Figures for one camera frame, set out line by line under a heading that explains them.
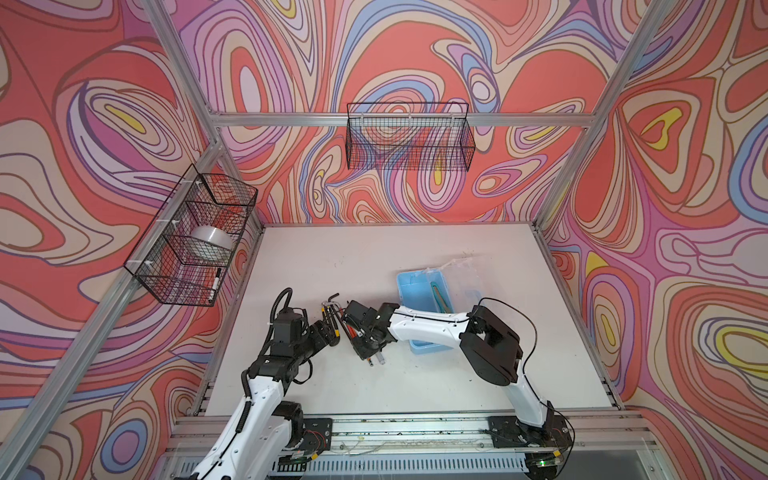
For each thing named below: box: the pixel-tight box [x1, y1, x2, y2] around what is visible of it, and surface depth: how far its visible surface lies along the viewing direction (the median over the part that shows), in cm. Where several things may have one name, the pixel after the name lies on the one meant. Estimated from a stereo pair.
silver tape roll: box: [190, 225, 233, 263], surface depth 74 cm
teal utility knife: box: [430, 281, 453, 314], surface depth 91 cm
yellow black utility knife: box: [321, 306, 340, 338], surface depth 95 cm
